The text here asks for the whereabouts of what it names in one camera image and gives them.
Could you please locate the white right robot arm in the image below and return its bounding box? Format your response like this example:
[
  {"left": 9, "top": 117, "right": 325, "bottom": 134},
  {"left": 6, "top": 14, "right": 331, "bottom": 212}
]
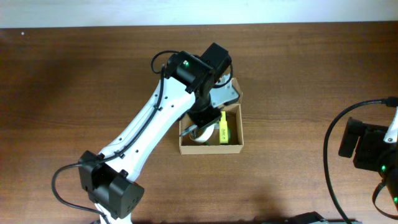
[{"left": 338, "top": 116, "right": 397, "bottom": 206}]

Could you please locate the cardboard box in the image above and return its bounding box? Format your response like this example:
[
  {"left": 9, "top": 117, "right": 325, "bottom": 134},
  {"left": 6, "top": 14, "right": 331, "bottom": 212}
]
[{"left": 178, "top": 78, "right": 244, "bottom": 155}]

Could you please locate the white masking tape roll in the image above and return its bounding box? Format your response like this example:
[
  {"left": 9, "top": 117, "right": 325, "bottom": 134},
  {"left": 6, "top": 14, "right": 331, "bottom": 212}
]
[{"left": 189, "top": 123, "right": 220, "bottom": 143}]

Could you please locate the yellow highlighter marker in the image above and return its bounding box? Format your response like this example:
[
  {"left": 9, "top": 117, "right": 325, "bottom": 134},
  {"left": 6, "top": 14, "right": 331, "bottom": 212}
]
[{"left": 219, "top": 111, "right": 229, "bottom": 144}]

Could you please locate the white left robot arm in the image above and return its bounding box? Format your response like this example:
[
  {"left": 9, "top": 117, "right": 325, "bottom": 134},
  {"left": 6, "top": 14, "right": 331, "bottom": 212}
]
[{"left": 78, "top": 43, "right": 232, "bottom": 223}]

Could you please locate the black sharpie marker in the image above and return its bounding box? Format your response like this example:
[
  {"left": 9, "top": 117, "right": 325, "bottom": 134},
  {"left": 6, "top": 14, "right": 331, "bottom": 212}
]
[{"left": 179, "top": 124, "right": 197, "bottom": 137}]

